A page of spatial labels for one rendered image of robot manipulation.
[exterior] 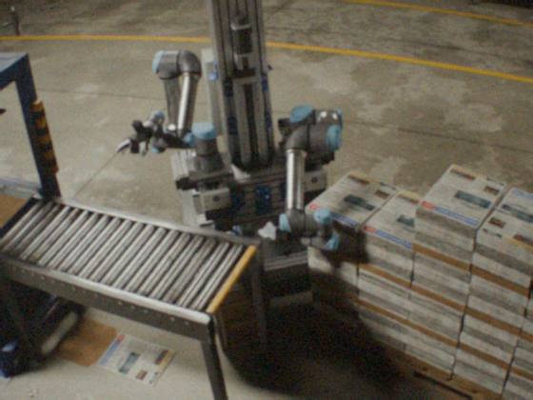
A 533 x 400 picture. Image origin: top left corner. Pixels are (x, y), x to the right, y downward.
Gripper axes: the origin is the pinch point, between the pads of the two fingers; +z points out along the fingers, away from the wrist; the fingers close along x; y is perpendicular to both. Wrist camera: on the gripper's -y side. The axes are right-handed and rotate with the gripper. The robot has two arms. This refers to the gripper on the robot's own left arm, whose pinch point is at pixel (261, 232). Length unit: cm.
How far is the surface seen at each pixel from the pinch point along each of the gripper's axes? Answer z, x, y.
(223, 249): 9.6, 19.0, 3.1
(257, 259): -3.5, 13.5, -3.8
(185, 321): 6, 64, 2
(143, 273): 36, 45, 3
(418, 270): -73, 1, -4
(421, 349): -80, 5, -50
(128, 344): 76, 28, -76
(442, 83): -27, -340, -76
